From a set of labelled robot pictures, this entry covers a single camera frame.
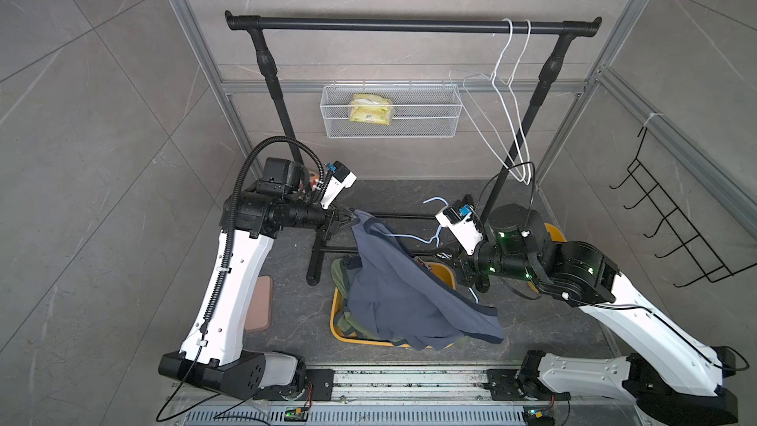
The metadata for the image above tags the small yellow bin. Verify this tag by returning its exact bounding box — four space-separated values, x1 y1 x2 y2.
526 223 567 296

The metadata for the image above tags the black clothes rack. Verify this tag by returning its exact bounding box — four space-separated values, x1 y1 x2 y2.
217 11 602 286

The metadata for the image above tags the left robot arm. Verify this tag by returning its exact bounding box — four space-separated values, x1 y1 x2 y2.
158 136 357 400

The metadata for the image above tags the green tank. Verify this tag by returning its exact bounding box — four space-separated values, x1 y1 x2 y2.
329 256 409 347

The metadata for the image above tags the navy blue tank top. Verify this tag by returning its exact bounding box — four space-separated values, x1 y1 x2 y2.
343 210 505 350

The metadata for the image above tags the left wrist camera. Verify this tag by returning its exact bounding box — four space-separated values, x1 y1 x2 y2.
319 161 357 210

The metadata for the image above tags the black wall hook rack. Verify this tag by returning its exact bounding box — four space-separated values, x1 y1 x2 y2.
609 126 756 289

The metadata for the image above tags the large yellow tray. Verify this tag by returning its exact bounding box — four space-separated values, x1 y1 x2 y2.
329 257 459 350

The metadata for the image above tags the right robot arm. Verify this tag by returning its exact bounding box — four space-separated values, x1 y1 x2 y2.
437 195 749 425

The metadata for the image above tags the pink rectangular block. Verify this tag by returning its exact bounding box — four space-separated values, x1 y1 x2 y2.
244 275 273 333

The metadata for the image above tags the white wire mesh basket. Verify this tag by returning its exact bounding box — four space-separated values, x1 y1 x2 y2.
319 82 463 139

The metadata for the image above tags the light blue wire hanger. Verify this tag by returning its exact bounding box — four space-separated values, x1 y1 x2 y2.
383 196 480 304

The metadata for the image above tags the yellow tissue pack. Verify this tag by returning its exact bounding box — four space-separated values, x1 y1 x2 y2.
349 94 393 125

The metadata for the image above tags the metal base rail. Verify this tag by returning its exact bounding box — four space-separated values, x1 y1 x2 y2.
170 363 658 426

